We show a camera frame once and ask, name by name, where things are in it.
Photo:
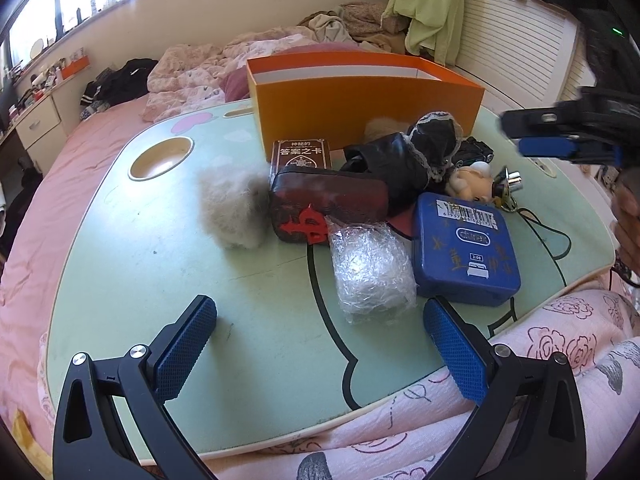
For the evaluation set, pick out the grey-white fur ball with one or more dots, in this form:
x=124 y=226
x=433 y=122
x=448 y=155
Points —
x=232 y=210

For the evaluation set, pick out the black lace-trimmed cloth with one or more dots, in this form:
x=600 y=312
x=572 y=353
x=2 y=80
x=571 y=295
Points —
x=395 y=160

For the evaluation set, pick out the brown card box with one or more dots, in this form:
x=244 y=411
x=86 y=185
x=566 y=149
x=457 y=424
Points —
x=300 y=155

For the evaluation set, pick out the beige clothes pile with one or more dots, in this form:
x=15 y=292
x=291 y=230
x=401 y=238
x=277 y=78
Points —
x=360 y=20

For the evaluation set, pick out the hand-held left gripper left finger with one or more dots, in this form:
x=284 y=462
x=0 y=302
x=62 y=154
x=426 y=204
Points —
x=185 y=350

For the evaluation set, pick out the pink floral pajama pants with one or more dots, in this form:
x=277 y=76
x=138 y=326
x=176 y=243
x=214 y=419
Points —
x=550 y=320

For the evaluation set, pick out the black toy car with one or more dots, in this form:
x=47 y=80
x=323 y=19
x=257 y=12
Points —
x=475 y=150

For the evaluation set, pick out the orange tray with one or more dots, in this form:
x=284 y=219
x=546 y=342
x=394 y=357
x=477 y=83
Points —
x=77 y=66

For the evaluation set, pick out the small doll figurine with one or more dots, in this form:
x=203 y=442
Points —
x=467 y=180

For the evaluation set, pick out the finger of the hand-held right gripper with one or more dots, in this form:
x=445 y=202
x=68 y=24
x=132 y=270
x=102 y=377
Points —
x=537 y=120
x=547 y=147

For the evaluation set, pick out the maroon pillow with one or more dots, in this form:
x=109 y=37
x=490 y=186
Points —
x=237 y=85

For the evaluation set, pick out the clear plastic wrap bundle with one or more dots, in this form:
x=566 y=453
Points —
x=370 y=270

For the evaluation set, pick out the pink floral duvet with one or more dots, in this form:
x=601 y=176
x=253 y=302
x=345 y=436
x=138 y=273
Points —
x=185 y=80

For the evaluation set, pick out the orange cardboard box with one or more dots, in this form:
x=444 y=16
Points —
x=350 y=105

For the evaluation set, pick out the person's right hand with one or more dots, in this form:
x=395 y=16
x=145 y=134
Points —
x=627 y=230

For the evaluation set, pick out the green lap desk desktop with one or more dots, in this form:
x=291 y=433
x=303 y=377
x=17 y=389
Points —
x=150 y=260

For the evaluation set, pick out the black clothes pile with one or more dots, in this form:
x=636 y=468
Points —
x=125 y=80

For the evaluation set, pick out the white nightstand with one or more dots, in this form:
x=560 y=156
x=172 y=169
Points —
x=40 y=125

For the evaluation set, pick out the blue tin box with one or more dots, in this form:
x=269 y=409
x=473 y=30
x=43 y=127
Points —
x=465 y=260

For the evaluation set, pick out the dark red case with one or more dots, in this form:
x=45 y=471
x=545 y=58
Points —
x=340 y=195

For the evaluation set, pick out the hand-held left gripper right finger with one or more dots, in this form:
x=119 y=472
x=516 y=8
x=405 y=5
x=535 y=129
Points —
x=457 y=355

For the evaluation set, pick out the green curtain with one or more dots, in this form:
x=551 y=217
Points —
x=430 y=10

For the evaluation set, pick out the red plastic sword charm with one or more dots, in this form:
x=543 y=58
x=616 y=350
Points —
x=305 y=222

